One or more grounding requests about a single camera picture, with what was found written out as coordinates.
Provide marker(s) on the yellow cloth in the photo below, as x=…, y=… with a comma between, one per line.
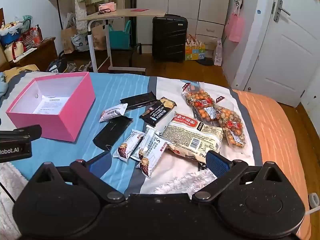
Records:
x=21, y=70

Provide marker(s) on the white rolling side table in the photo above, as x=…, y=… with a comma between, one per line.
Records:
x=125, y=13

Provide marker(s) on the white paper sheet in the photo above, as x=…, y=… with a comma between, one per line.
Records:
x=50, y=105

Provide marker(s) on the white handbag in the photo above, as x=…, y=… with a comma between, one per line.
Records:
x=15, y=51

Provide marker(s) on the white fluffy blanket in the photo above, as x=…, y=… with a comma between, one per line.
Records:
x=175, y=182

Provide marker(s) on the pink hanging bag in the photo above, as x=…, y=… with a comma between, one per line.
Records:
x=235, y=28

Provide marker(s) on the red card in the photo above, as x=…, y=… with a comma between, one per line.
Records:
x=139, y=10

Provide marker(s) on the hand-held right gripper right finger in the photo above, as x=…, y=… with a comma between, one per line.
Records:
x=217, y=162

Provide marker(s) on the cream noodle packet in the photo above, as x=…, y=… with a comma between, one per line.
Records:
x=192, y=136

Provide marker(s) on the black cracker packet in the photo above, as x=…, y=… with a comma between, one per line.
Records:
x=157, y=111

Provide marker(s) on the dark flat object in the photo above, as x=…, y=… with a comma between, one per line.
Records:
x=205, y=62

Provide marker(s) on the small white snack packet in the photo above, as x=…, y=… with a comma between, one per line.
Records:
x=111, y=113

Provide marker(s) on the white patterned bag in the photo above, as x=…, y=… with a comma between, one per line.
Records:
x=80, y=42

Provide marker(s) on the pink tissue box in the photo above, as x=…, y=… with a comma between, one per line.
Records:
x=107, y=7

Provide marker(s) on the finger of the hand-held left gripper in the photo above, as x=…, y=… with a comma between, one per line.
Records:
x=22, y=132

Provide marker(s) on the white door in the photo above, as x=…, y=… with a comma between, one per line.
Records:
x=282, y=50

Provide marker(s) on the pink cardboard box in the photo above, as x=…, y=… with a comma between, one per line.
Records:
x=57, y=125

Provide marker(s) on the white wardrobe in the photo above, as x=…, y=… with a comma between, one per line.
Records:
x=185, y=2

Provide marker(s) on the colourful gift box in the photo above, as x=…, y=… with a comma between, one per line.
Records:
x=195, y=51

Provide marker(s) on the teal shopping bag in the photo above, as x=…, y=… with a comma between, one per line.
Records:
x=120, y=37

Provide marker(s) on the clear coated peanut bag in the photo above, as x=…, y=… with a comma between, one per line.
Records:
x=200, y=105
x=231, y=130

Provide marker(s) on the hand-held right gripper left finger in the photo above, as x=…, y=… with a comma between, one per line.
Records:
x=96, y=166

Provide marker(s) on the white snack bar packet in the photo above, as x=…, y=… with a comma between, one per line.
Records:
x=147, y=166
x=152, y=140
x=127, y=145

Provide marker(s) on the wooden cabinet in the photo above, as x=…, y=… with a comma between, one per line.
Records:
x=37, y=55

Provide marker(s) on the striped bed sheet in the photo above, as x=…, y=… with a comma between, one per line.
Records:
x=120, y=85

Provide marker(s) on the black snack bar wrapper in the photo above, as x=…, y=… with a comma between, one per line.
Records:
x=138, y=100

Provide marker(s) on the red bag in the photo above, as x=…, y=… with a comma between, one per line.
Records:
x=31, y=38

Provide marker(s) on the light shoe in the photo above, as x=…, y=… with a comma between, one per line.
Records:
x=85, y=67
x=72, y=67

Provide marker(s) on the black suitcase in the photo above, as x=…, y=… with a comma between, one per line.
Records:
x=168, y=38

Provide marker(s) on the brown paper bag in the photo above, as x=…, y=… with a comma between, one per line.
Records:
x=68, y=38
x=98, y=38

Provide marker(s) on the black bag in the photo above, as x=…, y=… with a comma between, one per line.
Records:
x=57, y=63

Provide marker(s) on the white plastic bag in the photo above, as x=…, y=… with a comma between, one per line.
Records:
x=218, y=53

